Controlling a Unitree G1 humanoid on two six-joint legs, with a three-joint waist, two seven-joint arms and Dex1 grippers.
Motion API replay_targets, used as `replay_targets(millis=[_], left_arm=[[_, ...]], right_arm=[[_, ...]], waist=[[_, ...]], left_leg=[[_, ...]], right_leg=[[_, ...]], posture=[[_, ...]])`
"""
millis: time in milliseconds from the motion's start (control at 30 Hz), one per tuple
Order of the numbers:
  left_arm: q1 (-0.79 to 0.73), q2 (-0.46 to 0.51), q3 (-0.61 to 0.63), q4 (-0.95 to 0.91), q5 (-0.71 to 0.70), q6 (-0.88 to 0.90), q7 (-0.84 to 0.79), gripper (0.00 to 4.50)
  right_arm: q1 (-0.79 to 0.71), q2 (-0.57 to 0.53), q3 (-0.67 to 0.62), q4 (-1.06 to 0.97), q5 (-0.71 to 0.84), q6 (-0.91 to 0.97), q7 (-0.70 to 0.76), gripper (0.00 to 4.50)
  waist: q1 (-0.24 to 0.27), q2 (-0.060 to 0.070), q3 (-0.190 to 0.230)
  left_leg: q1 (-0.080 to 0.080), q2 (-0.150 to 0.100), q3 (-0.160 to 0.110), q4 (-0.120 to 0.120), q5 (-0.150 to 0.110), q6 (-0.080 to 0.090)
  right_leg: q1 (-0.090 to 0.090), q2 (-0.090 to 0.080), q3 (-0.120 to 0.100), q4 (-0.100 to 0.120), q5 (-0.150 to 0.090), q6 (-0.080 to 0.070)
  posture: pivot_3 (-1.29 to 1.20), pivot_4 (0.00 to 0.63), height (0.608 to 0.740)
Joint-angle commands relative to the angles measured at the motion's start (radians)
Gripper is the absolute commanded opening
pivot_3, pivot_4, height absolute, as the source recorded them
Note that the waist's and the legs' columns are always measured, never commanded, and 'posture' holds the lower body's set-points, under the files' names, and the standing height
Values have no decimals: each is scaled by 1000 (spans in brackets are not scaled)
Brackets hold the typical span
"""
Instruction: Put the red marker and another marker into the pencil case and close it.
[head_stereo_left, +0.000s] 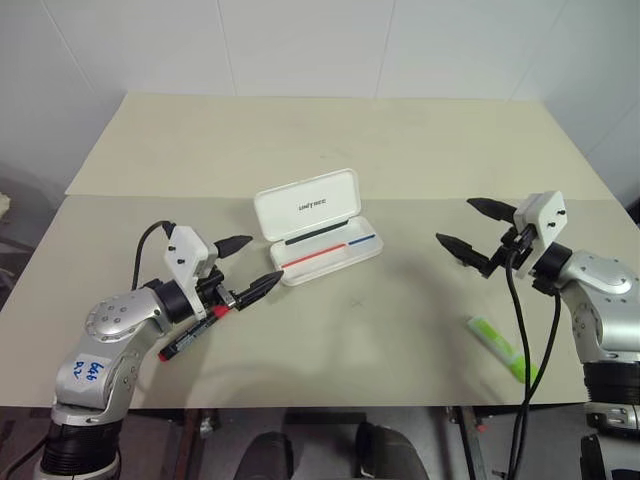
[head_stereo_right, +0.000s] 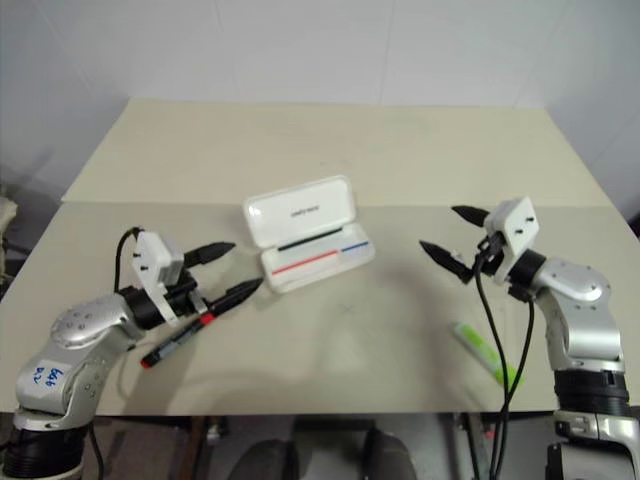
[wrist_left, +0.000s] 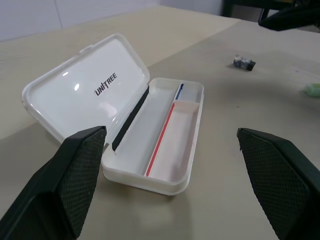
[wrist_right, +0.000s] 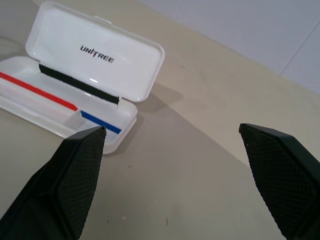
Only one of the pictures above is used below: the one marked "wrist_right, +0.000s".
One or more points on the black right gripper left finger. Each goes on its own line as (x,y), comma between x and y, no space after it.
(65,180)

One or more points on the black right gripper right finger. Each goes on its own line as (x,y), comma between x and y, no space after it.
(282,175)

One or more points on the white plastic Unitree pencil case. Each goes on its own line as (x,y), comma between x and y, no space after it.
(95,37)

